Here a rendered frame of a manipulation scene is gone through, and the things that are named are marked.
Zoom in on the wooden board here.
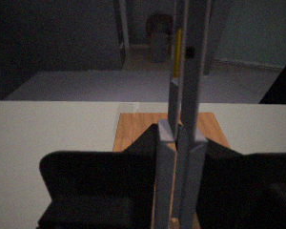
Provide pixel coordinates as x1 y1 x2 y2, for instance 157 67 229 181
112 113 231 229

